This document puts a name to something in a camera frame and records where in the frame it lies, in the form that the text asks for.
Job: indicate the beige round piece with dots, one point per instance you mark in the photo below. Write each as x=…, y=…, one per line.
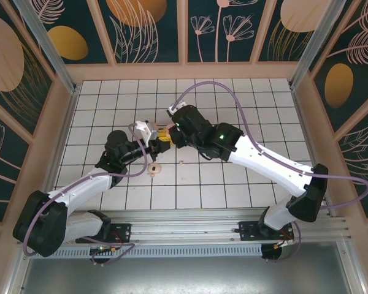
x=154, y=168

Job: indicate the small beige earbud piece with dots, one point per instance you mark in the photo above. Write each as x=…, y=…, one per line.
x=181, y=162
x=151, y=176

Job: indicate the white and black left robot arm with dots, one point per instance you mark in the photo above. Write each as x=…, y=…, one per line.
x=79, y=190

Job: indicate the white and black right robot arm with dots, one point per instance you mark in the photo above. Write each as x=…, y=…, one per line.
x=270, y=165

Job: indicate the grey metal sheet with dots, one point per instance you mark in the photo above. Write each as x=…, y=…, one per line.
x=187, y=275

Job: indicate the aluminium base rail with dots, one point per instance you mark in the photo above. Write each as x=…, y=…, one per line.
x=187, y=226

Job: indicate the aluminium frame post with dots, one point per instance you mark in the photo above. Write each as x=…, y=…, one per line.
x=317, y=46
x=47, y=46

